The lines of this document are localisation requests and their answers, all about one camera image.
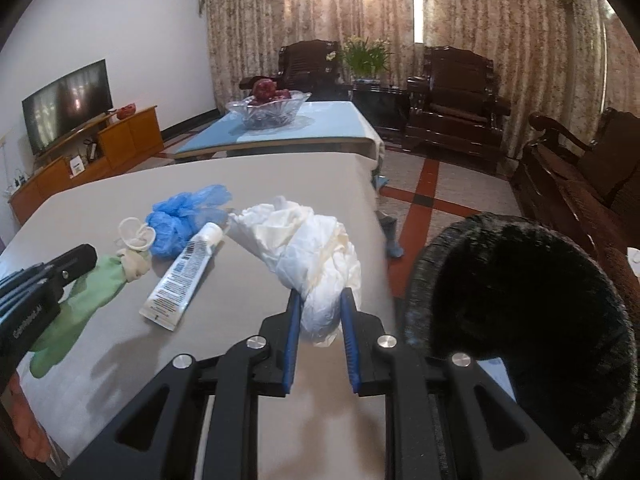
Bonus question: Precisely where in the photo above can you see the white router box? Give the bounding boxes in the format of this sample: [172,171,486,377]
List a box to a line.
[70,155,86,178]

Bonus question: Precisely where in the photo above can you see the white cream tube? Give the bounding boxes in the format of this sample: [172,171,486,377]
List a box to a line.
[139,222,224,332]

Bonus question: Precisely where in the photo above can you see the flat screen television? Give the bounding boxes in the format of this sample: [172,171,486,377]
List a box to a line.
[22,60,113,155]

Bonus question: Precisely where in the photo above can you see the right dark wooden armchair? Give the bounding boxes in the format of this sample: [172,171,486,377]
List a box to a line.
[404,47,511,171]

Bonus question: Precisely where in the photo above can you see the red apples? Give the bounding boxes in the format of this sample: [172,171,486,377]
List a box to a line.
[250,78,292,106]

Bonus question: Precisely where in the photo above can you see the grey table cover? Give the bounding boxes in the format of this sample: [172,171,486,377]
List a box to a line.
[1,153,394,479]

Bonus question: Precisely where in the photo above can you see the green rubber glove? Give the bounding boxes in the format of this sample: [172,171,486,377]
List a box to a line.
[29,256,127,378]

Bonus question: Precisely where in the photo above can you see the black lined trash bin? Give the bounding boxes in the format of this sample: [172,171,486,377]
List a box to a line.
[401,212,639,479]

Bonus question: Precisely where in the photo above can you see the dark side table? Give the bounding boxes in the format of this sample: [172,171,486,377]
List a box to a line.
[348,81,410,144]

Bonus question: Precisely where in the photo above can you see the orange wooden tv cabinet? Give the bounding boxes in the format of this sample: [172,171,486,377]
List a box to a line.
[9,106,164,224]

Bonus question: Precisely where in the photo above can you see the white blue medicine box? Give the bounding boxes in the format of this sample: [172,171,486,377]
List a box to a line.
[477,358,516,401]

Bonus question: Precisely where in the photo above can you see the dark wooden armchair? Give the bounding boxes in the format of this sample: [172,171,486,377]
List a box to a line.
[404,47,511,171]
[268,39,348,101]

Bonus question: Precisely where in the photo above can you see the dark wooden sofa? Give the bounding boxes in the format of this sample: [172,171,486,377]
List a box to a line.
[508,106,640,281]

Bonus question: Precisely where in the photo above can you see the blue plastic bag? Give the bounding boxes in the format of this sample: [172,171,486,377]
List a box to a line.
[145,184,232,260]

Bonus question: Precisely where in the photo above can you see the potted green plant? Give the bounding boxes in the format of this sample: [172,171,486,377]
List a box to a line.
[342,36,390,79]

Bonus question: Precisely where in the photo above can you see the person's left hand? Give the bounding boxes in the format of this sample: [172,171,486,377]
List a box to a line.
[6,373,52,464]

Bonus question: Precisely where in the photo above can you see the floral beige curtains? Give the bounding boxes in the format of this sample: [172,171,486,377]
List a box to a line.
[198,0,639,157]

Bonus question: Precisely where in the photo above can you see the left dark wooden armchair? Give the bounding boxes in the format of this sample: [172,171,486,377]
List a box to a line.
[268,39,348,101]

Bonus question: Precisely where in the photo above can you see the red teapot ornament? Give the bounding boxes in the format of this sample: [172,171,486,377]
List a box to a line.
[116,103,137,120]

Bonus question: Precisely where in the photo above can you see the blue coffee table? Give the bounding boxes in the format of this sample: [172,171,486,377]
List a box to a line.
[172,101,385,164]

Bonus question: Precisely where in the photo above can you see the glass fruit bowl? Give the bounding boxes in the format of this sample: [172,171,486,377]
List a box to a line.
[226,90,311,130]

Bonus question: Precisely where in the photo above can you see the white plastic bag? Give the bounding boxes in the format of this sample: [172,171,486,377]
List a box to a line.
[228,196,362,347]

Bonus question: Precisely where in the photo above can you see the white latex glove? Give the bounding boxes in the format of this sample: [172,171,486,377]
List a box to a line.
[117,217,156,283]

